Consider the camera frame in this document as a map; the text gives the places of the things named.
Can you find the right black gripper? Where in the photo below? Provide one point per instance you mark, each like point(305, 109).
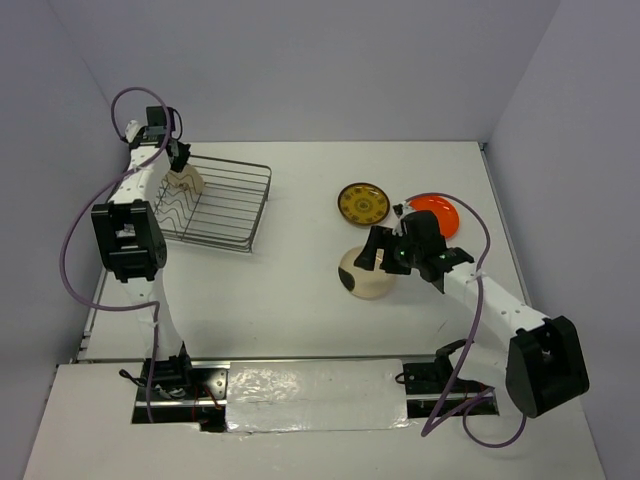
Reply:
point(378, 237)

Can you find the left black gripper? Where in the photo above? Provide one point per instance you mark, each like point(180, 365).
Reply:
point(182, 158)

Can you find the yellow plate brown rim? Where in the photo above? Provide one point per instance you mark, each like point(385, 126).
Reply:
point(363, 204)

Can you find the pink floral plate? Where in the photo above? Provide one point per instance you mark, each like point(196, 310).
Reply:
point(364, 284)

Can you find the orange plate front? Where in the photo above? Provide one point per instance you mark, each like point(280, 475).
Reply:
point(445, 212)

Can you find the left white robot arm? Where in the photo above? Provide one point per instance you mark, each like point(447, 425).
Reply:
point(132, 247)

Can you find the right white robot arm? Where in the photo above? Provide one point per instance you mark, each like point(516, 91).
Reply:
point(545, 367)

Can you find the silver foil sheet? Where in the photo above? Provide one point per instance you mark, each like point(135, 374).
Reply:
point(312, 396)

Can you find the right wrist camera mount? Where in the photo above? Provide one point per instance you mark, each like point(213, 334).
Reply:
point(401, 210)

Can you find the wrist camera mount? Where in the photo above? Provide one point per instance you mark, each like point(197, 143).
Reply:
point(131, 131)
point(401, 210)

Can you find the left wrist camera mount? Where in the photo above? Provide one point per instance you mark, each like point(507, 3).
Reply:
point(131, 131)

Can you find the metal wire dish rack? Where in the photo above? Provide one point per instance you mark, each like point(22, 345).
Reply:
point(226, 215)

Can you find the black metal base rail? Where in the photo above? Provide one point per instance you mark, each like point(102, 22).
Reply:
point(204, 406)

